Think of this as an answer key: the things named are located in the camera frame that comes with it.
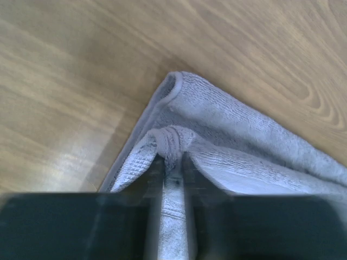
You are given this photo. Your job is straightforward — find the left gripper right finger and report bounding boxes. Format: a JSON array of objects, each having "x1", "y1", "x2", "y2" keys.
[{"x1": 182, "y1": 155, "x2": 346, "y2": 259}]

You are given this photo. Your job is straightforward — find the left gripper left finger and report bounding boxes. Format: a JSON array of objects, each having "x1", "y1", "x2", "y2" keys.
[{"x1": 1, "y1": 158, "x2": 165, "y2": 259}]

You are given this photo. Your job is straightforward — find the grey towel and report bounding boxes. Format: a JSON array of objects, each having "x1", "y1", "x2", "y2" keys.
[{"x1": 102, "y1": 71, "x2": 346, "y2": 259}]

